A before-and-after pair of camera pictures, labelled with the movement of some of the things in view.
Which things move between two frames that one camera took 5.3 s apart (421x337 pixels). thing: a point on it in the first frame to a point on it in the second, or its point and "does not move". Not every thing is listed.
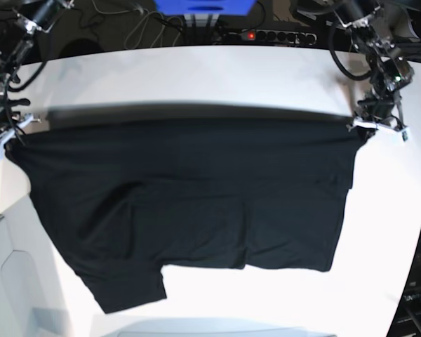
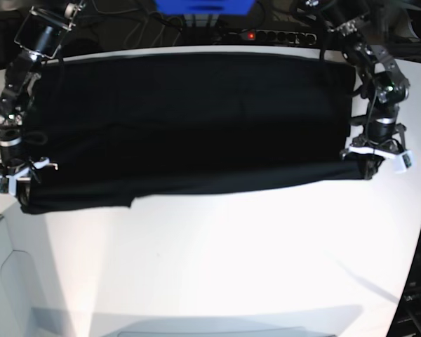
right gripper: x=378 y=111 to x=383 y=137
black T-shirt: x=138 y=194 to x=113 y=128
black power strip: x=275 y=37 does not move
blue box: x=205 y=7 does not move
